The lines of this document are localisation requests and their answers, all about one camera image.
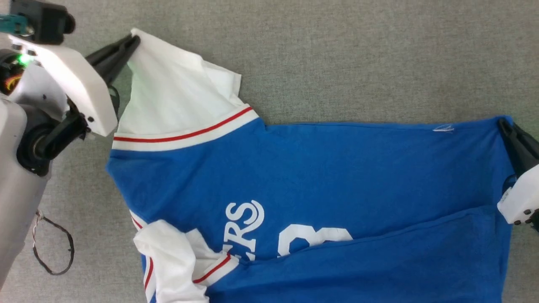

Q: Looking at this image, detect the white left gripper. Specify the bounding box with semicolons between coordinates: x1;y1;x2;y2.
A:
0;34;142;138

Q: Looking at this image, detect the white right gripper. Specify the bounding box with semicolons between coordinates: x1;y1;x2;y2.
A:
497;117;539;226

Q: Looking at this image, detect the blue and white jersey shirt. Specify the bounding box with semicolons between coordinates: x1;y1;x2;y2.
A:
105;27;517;303

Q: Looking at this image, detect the grey fabric sofa seat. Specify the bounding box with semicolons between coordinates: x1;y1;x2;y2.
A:
0;0;539;303

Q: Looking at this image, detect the teal plug left camera cable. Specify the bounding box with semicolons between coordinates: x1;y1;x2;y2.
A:
0;14;34;37

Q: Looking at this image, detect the thin black cable loop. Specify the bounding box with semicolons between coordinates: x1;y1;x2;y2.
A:
32;209;76;276

